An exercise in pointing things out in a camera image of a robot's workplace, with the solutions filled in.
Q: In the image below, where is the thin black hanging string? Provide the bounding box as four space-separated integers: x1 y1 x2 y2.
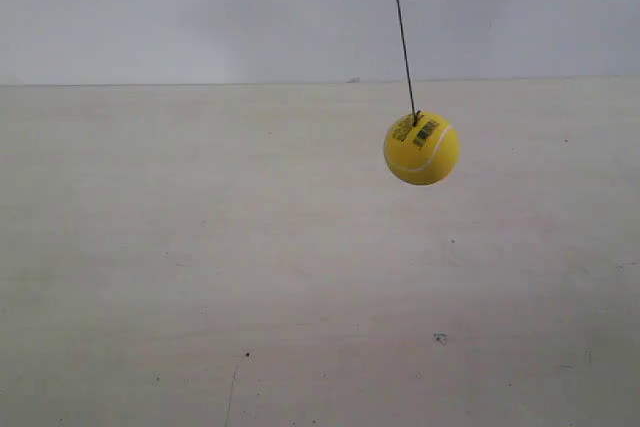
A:
388 0 422 127

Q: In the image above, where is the yellow tennis ball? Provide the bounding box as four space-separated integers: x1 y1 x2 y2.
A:
383 112 460 186

